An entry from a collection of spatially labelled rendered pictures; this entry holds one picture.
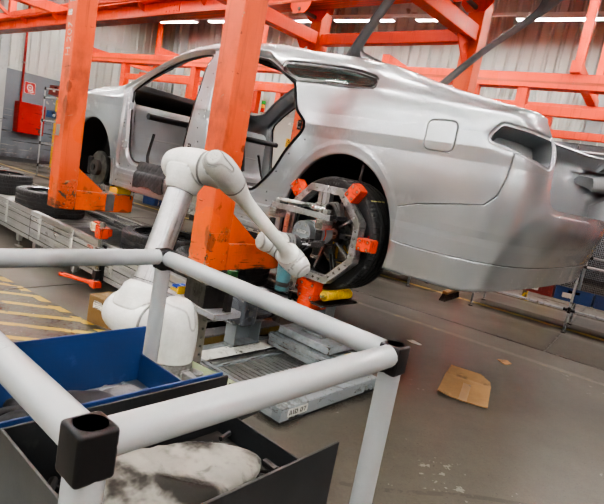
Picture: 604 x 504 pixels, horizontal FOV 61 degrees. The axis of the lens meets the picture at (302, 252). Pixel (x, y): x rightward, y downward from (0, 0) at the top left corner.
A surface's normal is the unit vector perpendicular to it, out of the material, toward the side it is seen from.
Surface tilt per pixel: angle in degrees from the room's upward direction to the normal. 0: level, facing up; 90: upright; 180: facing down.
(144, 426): 56
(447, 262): 90
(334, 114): 90
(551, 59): 90
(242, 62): 90
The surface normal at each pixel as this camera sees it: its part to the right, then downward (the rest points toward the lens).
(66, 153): 0.74, 0.24
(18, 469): -0.65, 0.00
